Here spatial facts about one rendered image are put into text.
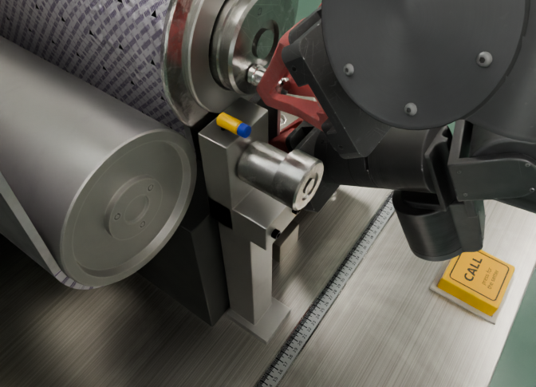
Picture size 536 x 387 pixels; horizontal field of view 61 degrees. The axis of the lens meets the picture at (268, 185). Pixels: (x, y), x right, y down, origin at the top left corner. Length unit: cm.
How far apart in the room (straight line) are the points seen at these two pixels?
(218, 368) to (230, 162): 29
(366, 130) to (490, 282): 43
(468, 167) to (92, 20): 27
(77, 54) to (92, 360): 35
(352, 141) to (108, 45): 19
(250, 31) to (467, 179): 18
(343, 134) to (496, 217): 52
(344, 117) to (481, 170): 15
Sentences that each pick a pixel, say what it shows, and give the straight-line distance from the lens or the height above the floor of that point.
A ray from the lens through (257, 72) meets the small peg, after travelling 31.
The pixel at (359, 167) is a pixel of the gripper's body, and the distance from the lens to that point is 39.
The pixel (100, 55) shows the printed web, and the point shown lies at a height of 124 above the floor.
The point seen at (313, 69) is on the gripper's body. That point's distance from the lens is 21.
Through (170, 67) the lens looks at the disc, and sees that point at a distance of 29.
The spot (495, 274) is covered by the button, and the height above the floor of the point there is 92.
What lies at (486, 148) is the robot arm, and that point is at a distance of 35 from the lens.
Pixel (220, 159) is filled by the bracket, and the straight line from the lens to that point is 33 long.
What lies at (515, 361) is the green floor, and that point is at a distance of 169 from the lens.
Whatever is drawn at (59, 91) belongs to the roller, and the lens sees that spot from 34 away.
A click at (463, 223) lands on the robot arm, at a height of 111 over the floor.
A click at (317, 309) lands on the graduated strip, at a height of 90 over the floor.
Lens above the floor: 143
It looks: 50 degrees down
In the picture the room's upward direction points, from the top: straight up
